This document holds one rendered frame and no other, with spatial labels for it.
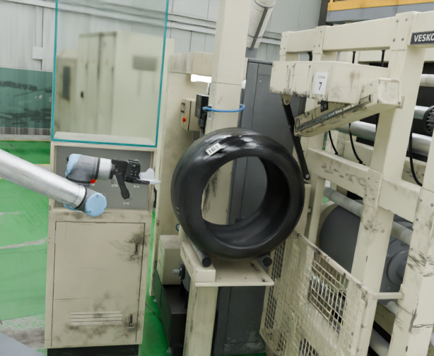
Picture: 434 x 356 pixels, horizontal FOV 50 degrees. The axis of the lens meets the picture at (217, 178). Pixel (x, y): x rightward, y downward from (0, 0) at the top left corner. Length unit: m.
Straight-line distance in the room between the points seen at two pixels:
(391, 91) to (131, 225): 1.55
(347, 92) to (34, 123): 9.76
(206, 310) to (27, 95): 8.99
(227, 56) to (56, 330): 1.77
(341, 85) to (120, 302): 1.76
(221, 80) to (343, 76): 0.69
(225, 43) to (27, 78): 8.99
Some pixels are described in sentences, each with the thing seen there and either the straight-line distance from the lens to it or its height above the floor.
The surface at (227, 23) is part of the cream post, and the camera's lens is 2.29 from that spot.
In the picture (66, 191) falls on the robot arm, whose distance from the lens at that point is 1.76.
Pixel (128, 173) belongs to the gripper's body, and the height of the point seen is 1.26.
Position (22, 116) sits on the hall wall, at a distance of 11.10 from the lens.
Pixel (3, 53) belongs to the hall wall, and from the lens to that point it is 11.04.
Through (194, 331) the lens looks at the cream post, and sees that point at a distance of 2.64.
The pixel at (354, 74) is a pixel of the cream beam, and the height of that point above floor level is 1.74.
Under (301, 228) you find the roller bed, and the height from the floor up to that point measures 0.96.
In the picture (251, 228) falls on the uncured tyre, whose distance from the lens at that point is 2.32.
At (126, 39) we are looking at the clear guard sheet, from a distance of 2.54.
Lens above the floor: 1.68
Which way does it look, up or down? 12 degrees down
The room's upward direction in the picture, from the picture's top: 6 degrees clockwise
